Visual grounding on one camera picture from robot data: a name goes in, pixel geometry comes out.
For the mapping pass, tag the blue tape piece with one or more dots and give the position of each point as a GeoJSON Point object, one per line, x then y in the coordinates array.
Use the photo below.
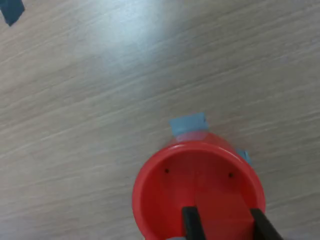
{"type": "Point", "coordinates": [243, 153]}
{"type": "Point", "coordinates": [187, 123]}

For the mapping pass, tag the red plastic cup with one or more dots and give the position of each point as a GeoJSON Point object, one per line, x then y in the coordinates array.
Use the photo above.
{"type": "Point", "coordinates": [160, 200]}

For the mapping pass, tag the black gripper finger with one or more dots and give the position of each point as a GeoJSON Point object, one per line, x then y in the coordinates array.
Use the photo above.
{"type": "Point", "coordinates": [265, 225]}
{"type": "Point", "coordinates": [192, 222]}

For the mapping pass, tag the black tape strip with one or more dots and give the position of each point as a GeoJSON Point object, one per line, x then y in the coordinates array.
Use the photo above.
{"type": "Point", "coordinates": [11, 11]}

